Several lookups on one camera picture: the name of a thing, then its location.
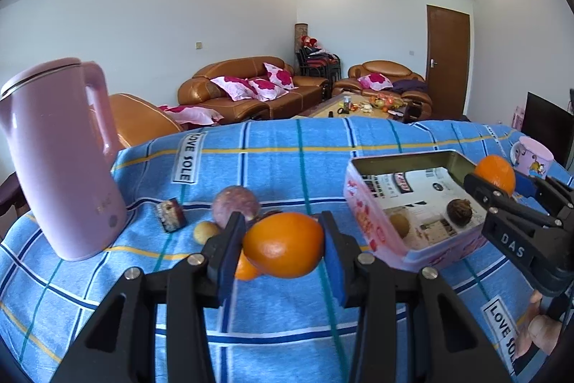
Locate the purple blanket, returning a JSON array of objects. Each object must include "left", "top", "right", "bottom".
[{"left": 392, "top": 79, "right": 429, "bottom": 94}]

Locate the pink tin box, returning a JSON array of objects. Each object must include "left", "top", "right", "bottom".
[{"left": 344, "top": 150, "right": 494, "bottom": 269}]

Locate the small yellow round fruit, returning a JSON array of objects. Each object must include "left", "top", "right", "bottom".
[{"left": 194, "top": 220, "right": 221, "bottom": 246}]

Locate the pink floral pillow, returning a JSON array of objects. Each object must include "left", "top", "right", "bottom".
[
  {"left": 264, "top": 62, "right": 299, "bottom": 91},
  {"left": 211, "top": 75, "right": 258, "bottom": 101},
  {"left": 359, "top": 73, "right": 393, "bottom": 91},
  {"left": 248, "top": 78, "right": 288, "bottom": 101}
]

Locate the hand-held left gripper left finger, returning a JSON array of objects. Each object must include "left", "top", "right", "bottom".
[{"left": 49, "top": 211, "right": 247, "bottom": 383}]

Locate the stack of dark chairs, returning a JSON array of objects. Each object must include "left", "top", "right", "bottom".
[{"left": 296, "top": 46, "right": 342, "bottom": 85}]

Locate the brown leather armchair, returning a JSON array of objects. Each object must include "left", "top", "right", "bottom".
[{"left": 332, "top": 60, "right": 433, "bottom": 119}]

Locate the person's right hand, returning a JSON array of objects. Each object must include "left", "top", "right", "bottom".
[{"left": 516, "top": 290, "right": 563, "bottom": 359}]

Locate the black television screen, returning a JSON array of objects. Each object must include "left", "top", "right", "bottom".
[{"left": 522, "top": 92, "right": 574, "bottom": 168}]

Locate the dark wooden chair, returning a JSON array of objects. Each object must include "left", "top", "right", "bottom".
[{"left": 0, "top": 172, "right": 28, "bottom": 226}]

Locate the wooden coffee table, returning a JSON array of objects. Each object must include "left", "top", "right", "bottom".
[{"left": 298, "top": 93, "right": 415, "bottom": 123}]

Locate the orange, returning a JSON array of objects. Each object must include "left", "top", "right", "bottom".
[
  {"left": 234, "top": 251, "right": 263, "bottom": 281},
  {"left": 242, "top": 212, "right": 326, "bottom": 280},
  {"left": 474, "top": 155, "right": 516, "bottom": 196}
]

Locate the dark wrinkled passion fruit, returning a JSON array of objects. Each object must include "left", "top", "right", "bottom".
[{"left": 446, "top": 198, "right": 474, "bottom": 228}]

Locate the purple passion fruit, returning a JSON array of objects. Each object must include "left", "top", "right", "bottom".
[{"left": 212, "top": 185, "right": 261, "bottom": 230}]

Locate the pink electric kettle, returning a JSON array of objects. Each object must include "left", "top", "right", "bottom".
[{"left": 0, "top": 57, "right": 128, "bottom": 262}]

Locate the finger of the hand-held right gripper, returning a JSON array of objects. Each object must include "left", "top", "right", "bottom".
[
  {"left": 533, "top": 176, "right": 574, "bottom": 224},
  {"left": 463, "top": 171, "right": 554, "bottom": 231}
]

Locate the colourful fruit plate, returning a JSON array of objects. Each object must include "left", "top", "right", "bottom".
[{"left": 370, "top": 93, "right": 404, "bottom": 111}]

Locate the yellow-brown round fruit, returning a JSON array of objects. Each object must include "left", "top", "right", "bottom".
[{"left": 389, "top": 212, "right": 411, "bottom": 239}]

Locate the dark red snack packet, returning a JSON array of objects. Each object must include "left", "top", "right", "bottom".
[{"left": 155, "top": 197, "right": 187, "bottom": 233}]

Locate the brown wooden door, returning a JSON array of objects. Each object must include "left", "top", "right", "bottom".
[{"left": 425, "top": 5, "right": 471, "bottom": 119}]

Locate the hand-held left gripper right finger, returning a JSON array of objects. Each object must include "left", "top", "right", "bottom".
[{"left": 319, "top": 210, "right": 516, "bottom": 383}]

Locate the pink cartoon mug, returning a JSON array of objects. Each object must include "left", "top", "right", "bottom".
[{"left": 511, "top": 136, "right": 554, "bottom": 179}]

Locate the brown leather long sofa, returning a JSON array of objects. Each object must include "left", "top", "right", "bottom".
[{"left": 177, "top": 56, "right": 333, "bottom": 121}]

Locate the red plush toy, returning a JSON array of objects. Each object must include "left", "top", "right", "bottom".
[{"left": 300, "top": 35, "right": 326, "bottom": 54}]

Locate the blue plaid tablecloth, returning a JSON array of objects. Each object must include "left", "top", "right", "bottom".
[{"left": 0, "top": 116, "right": 574, "bottom": 383}]

